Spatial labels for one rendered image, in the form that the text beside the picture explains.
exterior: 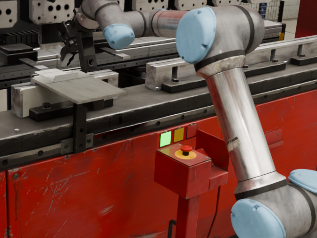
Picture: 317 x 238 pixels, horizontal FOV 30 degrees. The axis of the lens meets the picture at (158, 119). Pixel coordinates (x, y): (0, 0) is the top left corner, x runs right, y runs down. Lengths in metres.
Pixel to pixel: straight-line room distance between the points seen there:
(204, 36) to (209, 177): 0.82
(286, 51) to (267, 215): 1.65
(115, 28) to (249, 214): 0.64
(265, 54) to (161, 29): 1.12
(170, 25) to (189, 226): 0.79
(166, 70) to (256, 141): 1.05
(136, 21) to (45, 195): 0.66
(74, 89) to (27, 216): 0.44
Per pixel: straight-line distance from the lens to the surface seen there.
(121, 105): 2.07
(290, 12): 8.86
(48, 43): 1.94
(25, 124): 1.89
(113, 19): 1.62
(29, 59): 2.13
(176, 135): 2.01
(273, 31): 3.13
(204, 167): 1.93
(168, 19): 1.60
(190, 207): 2.04
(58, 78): 1.89
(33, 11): 1.85
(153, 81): 2.25
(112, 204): 2.15
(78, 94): 1.78
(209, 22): 1.26
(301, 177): 1.35
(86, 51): 1.76
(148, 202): 2.26
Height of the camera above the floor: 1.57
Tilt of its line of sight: 21 degrees down
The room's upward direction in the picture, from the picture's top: 4 degrees clockwise
